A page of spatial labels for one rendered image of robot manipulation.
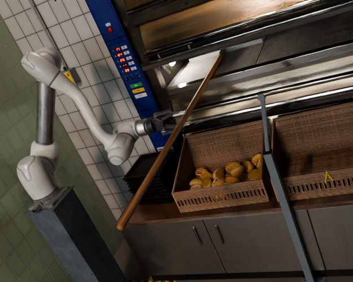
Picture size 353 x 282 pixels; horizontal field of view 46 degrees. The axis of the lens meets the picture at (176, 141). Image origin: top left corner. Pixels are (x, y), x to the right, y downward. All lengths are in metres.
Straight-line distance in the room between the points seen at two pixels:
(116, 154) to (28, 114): 1.07
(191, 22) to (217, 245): 1.33
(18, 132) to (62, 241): 0.82
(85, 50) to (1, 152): 0.84
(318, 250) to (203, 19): 1.44
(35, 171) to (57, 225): 0.33
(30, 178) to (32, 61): 0.62
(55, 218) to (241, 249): 1.09
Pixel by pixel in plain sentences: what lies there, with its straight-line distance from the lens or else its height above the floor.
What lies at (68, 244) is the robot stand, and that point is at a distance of 2.53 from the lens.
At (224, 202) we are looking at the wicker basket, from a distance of 2.42.
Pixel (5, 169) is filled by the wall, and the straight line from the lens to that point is 2.80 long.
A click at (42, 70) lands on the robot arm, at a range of 2.18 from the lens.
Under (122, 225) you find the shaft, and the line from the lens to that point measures 1.52.
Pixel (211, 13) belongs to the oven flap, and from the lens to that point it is 2.45.
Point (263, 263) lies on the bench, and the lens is 2.63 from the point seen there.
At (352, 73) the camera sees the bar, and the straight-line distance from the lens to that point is 2.08.
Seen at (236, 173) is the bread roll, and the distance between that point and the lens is 2.60.
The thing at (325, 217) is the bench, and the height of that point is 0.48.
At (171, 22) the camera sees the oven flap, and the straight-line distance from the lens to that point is 2.54.
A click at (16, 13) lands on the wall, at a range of 3.03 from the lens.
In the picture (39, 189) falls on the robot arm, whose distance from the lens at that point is 2.39.
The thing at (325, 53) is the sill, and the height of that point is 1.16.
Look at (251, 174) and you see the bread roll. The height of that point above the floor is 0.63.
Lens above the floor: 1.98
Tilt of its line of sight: 24 degrees down
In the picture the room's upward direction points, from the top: 24 degrees counter-clockwise
